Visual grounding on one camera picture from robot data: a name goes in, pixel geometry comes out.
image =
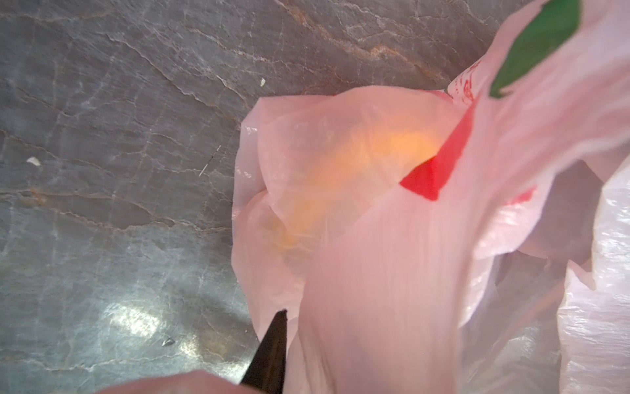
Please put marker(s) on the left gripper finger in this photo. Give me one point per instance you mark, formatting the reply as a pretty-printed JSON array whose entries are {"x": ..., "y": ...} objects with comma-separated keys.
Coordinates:
[{"x": 266, "y": 371}]

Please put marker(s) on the pink translucent plastic bag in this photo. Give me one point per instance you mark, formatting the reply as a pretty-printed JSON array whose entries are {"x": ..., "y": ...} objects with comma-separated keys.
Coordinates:
[{"x": 378, "y": 309}]

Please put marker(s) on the fake yellow banana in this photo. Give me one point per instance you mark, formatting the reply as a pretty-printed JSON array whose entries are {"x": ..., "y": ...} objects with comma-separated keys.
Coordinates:
[{"x": 341, "y": 183}]

